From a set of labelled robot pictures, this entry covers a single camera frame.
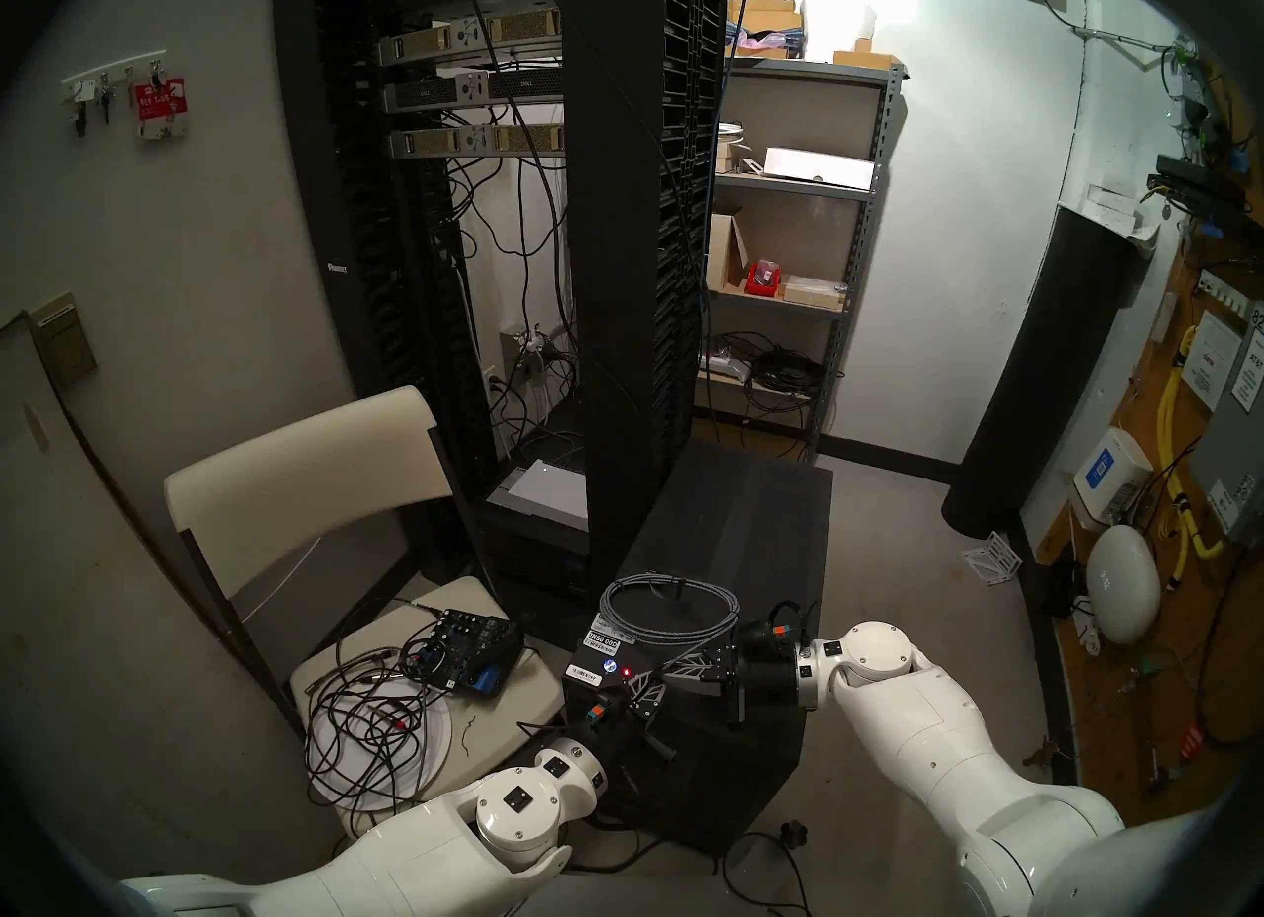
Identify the black workstation tower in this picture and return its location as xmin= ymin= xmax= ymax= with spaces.
xmin=561 ymin=436 xmax=835 ymax=859

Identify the white box with blue label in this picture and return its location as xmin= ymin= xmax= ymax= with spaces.
xmin=1072 ymin=425 xmax=1155 ymax=527

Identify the black plug with cord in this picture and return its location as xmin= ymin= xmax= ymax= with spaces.
xmin=719 ymin=819 xmax=812 ymax=917

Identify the red and white tag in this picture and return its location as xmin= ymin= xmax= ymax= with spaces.
xmin=132 ymin=78 xmax=190 ymax=142

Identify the coil of black cable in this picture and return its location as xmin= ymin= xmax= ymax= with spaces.
xmin=741 ymin=347 xmax=829 ymax=414

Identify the tangle of thin black cables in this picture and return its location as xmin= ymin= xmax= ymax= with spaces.
xmin=304 ymin=619 xmax=455 ymax=812

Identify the grey metal shelving unit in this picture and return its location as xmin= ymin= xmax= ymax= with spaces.
xmin=694 ymin=58 xmax=909 ymax=464

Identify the grey braided USB cable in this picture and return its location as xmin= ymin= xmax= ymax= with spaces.
xmin=598 ymin=572 xmax=742 ymax=647

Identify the wall power outlet box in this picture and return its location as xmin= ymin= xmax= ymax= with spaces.
xmin=500 ymin=325 xmax=576 ymax=385

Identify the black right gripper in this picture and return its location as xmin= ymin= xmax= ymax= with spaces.
xmin=660 ymin=640 xmax=803 ymax=725

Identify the white notice paper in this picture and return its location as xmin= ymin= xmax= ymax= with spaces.
xmin=1181 ymin=310 xmax=1244 ymax=414

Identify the black electronics board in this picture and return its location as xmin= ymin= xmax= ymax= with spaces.
xmin=403 ymin=609 xmax=524 ymax=701

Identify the beige wall plate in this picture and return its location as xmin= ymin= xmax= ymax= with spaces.
xmin=27 ymin=292 xmax=99 ymax=395

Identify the yellow conduit cable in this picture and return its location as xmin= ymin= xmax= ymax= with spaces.
xmin=1156 ymin=324 xmax=1227 ymax=592

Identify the cream folding chair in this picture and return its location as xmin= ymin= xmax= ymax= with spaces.
xmin=164 ymin=384 xmax=564 ymax=839

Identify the black server rack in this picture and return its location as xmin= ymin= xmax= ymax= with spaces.
xmin=272 ymin=0 xmax=734 ymax=595

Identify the black power adapter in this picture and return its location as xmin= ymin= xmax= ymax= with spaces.
xmin=1035 ymin=558 xmax=1085 ymax=622

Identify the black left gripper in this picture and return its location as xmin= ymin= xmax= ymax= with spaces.
xmin=578 ymin=670 xmax=682 ymax=778

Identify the open cardboard box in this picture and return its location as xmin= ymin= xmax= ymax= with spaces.
xmin=706 ymin=213 xmax=753 ymax=294

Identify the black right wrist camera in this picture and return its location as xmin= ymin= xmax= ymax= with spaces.
xmin=743 ymin=601 xmax=819 ymax=653

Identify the beige rack server unit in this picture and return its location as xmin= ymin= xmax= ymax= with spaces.
xmin=372 ymin=9 xmax=565 ymax=68
xmin=387 ymin=122 xmax=567 ymax=161

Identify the black modem box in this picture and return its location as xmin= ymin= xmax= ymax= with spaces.
xmin=1145 ymin=155 xmax=1243 ymax=220

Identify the white round plate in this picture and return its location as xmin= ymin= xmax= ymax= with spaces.
xmin=311 ymin=696 xmax=455 ymax=813

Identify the grey metal electrical box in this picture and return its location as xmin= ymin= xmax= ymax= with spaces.
xmin=1189 ymin=301 xmax=1264 ymax=547

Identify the flat tan box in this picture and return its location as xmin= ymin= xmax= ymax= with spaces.
xmin=779 ymin=275 xmax=850 ymax=313

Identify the white flat network device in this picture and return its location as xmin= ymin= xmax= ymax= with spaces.
xmin=488 ymin=459 xmax=592 ymax=533

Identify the large brown cardboard box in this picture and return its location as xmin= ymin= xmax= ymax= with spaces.
xmin=728 ymin=0 xmax=807 ymax=60

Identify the white flat box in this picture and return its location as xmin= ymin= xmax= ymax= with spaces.
xmin=762 ymin=146 xmax=878 ymax=192

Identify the white key rack with keys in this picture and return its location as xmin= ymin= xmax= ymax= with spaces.
xmin=60 ymin=48 xmax=170 ymax=142

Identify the white oval router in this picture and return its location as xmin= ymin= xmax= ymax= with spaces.
xmin=1085 ymin=524 xmax=1163 ymax=646

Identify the black Dell rack server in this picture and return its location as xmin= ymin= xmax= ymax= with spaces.
xmin=381 ymin=68 xmax=567 ymax=115

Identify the white wire rack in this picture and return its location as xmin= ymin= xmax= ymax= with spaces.
xmin=962 ymin=531 xmax=1024 ymax=587

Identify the stack of small white cartons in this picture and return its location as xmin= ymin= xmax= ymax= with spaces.
xmin=1082 ymin=182 xmax=1164 ymax=239

